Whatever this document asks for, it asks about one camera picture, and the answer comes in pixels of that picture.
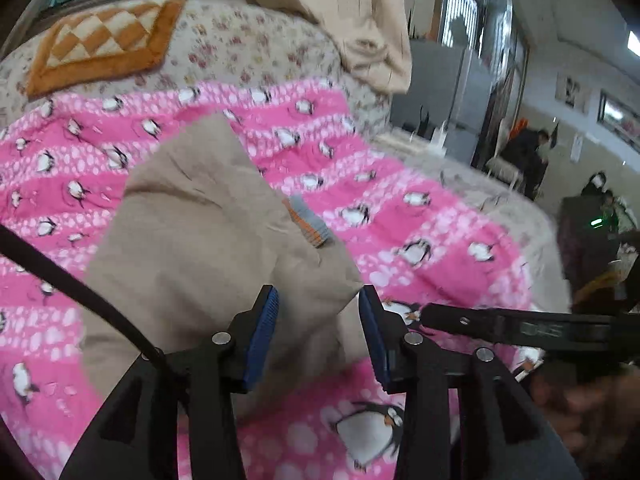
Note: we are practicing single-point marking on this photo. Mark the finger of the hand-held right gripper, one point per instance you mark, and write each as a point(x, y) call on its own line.
point(460, 321)

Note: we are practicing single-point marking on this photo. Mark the floral bed sheet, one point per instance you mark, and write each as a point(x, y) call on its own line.
point(250, 40)

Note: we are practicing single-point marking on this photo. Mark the person's right hand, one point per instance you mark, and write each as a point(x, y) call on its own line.
point(575, 402)

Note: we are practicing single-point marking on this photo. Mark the orange checkered cushion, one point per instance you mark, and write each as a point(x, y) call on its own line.
point(100, 35)

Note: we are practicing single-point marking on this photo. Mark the ceiling light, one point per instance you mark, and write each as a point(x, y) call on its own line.
point(634, 42)

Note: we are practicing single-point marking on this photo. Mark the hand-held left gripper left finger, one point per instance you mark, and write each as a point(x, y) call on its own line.
point(262, 340)

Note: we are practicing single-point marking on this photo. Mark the beige curtain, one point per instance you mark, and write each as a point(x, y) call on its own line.
point(350, 10)

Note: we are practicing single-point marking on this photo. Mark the white chair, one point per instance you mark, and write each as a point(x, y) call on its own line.
point(500, 169)

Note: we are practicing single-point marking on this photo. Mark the barred window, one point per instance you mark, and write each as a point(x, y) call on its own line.
point(467, 10)

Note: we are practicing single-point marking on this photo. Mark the white wall paper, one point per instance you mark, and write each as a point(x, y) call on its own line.
point(577, 147)

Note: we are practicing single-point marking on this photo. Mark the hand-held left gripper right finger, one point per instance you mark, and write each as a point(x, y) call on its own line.
point(375, 345)

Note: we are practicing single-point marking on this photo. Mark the beige jacket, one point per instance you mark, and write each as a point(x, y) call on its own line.
point(200, 240)

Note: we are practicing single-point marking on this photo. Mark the pink penguin print blanket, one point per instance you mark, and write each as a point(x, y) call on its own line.
point(410, 230)

